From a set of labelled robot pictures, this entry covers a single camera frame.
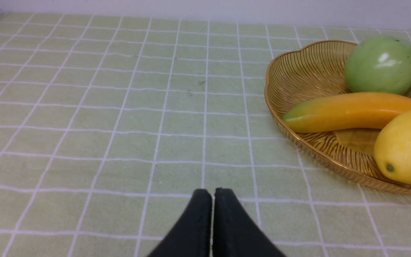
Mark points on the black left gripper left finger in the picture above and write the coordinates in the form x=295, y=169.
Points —
x=190, y=235

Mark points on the yellow banana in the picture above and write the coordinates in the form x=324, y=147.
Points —
x=363, y=110

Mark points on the green checkered tablecloth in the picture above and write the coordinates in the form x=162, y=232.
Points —
x=109, y=123

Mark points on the green apple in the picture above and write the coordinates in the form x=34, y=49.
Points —
x=381, y=63

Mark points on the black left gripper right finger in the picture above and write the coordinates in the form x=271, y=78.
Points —
x=234, y=232

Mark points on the yellow lemon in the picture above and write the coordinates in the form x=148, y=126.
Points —
x=392, y=151

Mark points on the amber plastic fruit basket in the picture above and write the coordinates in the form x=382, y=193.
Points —
x=314, y=71

